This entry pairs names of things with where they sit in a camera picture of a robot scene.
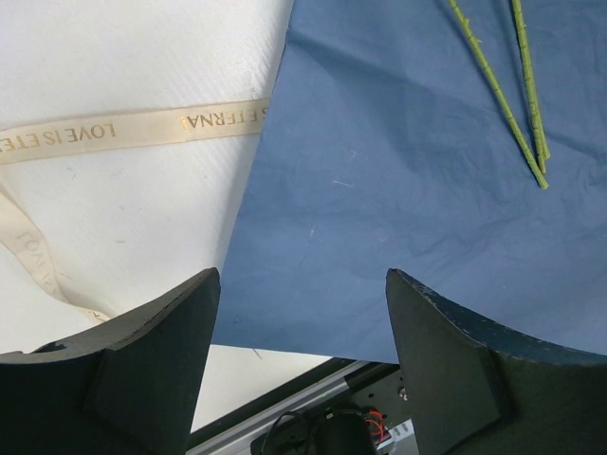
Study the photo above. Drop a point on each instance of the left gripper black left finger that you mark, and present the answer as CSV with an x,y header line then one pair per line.
x,y
127,386

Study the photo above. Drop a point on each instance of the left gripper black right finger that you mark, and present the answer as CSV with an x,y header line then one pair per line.
x,y
475,386

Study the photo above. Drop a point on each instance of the blue wrapping paper sheet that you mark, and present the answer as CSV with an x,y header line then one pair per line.
x,y
385,148

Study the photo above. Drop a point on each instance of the cream printed ribbon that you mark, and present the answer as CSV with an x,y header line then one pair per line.
x,y
77,136

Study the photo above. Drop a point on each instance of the pink flower stem left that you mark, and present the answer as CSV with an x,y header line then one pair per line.
x,y
480,57

